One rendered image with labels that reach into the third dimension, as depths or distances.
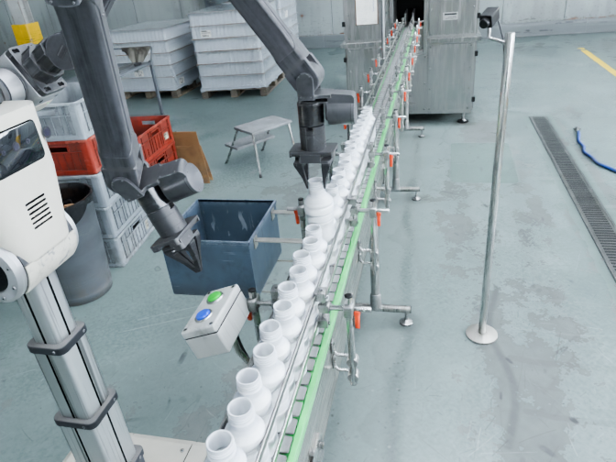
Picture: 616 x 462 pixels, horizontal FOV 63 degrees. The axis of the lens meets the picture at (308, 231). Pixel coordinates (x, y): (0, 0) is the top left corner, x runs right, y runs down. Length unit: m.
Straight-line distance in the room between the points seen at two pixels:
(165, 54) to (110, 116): 7.31
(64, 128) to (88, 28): 2.57
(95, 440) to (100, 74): 1.05
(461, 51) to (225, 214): 4.05
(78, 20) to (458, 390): 2.07
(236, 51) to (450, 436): 6.30
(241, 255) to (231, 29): 6.14
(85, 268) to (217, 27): 5.06
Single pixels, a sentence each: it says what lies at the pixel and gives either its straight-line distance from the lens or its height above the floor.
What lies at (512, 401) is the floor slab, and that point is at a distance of 2.41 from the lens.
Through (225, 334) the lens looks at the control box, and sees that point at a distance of 1.01.
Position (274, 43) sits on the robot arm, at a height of 1.57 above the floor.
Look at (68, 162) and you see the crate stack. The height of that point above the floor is 0.75.
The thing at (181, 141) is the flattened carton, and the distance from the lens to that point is 4.54.
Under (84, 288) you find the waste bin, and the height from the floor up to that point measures 0.11.
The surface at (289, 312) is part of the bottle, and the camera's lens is 0.92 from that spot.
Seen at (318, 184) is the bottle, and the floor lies 1.25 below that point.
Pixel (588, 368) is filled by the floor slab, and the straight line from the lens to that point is 2.65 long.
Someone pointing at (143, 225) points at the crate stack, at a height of 0.11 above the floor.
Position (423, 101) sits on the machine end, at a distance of 5.71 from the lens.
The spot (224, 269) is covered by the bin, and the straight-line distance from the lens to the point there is 1.69.
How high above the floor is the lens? 1.72
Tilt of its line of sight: 28 degrees down
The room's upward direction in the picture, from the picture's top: 6 degrees counter-clockwise
